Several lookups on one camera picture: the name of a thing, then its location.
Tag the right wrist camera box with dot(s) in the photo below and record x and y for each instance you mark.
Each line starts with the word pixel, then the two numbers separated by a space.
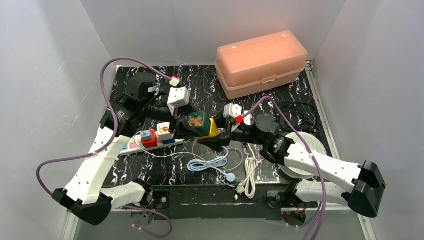
pixel 233 111

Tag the red power adapter plug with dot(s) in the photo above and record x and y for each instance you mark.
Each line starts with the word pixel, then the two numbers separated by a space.
pixel 150 143

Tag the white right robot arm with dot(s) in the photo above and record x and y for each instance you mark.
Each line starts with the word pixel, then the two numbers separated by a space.
pixel 316 177

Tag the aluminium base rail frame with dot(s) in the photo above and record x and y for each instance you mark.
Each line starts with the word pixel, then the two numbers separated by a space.
pixel 209 212

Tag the small light blue charger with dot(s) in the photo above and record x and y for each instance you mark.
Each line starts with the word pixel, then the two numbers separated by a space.
pixel 146 135

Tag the pink translucent storage box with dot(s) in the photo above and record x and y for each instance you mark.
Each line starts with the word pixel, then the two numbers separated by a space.
pixel 259 64

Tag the blue power adapter plug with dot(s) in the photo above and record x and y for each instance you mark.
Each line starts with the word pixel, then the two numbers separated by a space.
pixel 168 142

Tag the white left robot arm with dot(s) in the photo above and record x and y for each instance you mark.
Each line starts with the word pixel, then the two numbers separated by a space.
pixel 84 195

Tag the long white power strip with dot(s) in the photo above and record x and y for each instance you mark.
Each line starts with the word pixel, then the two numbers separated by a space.
pixel 134 147

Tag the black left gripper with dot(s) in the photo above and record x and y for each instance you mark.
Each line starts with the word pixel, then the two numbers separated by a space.
pixel 177 117

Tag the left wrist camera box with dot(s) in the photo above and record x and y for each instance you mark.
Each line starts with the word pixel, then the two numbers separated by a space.
pixel 177 98

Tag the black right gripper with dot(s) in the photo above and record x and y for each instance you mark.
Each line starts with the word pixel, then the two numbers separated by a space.
pixel 226 129

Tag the yellow cube socket adapter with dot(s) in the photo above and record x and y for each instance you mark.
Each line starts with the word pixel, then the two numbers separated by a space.
pixel 213 132

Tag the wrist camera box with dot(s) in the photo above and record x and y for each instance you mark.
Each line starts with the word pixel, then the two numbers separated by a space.
pixel 177 98
pixel 233 111

